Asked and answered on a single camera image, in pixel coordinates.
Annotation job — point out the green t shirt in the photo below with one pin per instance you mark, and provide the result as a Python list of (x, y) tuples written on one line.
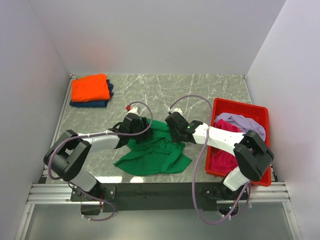
[(158, 154)]

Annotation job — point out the magenta t shirt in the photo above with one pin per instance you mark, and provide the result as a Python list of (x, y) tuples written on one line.
[(222, 161)]

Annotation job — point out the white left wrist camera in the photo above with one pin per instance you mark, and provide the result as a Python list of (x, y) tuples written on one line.
[(133, 110)]

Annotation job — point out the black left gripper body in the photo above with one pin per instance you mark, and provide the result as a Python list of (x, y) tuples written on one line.
[(140, 127)]

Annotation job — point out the lavender t shirt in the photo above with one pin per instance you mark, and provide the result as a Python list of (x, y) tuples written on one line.
[(239, 123)]

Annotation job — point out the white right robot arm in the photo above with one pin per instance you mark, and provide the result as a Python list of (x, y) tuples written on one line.
[(252, 154)]

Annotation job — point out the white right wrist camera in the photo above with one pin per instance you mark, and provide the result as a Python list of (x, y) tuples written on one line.
[(173, 110)]

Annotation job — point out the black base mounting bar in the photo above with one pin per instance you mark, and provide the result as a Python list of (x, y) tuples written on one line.
[(164, 196)]

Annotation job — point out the folded orange t shirt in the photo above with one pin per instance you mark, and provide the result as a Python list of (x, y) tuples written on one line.
[(90, 88)]

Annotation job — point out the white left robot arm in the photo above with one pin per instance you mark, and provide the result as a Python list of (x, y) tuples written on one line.
[(68, 154)]

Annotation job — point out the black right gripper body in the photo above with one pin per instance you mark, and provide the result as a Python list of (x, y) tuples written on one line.
[(175, 135)]

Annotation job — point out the aluminium frame rail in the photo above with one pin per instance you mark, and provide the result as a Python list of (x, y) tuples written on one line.
[(42, 193)]

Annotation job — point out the folded navy blue t shirt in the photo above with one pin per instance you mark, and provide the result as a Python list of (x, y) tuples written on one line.
[(97, 103)]

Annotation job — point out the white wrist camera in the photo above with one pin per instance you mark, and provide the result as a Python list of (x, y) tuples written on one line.
[(133, 110), (173, 110)]

